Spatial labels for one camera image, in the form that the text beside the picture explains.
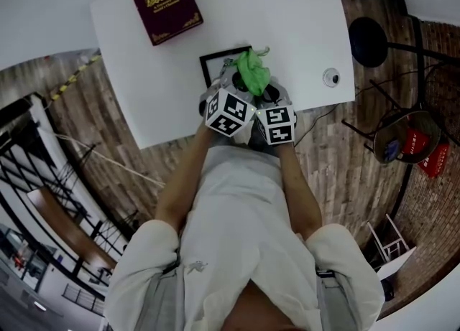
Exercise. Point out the black pedestal fan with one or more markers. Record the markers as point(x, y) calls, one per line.
point(368, 42)

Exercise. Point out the person's white shirt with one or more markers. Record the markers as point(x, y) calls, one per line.
point(240, 214)

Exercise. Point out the small blue item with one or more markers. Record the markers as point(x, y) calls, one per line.
point(391, 150)

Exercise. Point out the green microfibre cloth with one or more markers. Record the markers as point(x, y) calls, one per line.
point(253, 71)

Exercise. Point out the person's left forearm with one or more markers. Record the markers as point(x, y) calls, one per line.
point(183, 186)

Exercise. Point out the white metal rack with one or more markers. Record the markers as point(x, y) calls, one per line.
point(391, 243)

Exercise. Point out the white table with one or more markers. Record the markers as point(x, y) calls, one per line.
point(305, 28)

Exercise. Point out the brown wooden bench top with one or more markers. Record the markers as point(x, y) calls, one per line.
point(68, 229)

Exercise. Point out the red plastic crate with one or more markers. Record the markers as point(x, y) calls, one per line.
point(436, 161)

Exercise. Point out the maroon hardcover book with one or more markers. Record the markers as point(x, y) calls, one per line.
point(165, 3)

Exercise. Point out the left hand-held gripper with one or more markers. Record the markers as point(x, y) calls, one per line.
point(230, 110)

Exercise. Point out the person's white shoe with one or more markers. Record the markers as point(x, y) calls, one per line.
point(242, 138)

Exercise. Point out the yellow black striped floor tape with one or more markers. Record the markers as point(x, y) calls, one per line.
point(72, 78)

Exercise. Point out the person's grey trousers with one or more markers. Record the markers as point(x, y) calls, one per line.
point(258, 139)

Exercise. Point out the black picture frame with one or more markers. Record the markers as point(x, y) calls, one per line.
point(215, 62)

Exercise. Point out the black round side chair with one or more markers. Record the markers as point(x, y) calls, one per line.
point(409, 132)

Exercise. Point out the person's right forearm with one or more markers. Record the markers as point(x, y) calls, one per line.
point(300, 193)

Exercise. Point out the black metal railing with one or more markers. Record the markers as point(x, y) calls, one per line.
point(43, 178)

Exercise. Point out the person's chest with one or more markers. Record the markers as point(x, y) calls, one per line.
point(258, 306)

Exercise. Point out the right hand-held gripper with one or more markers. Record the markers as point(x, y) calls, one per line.
point(278, 125)

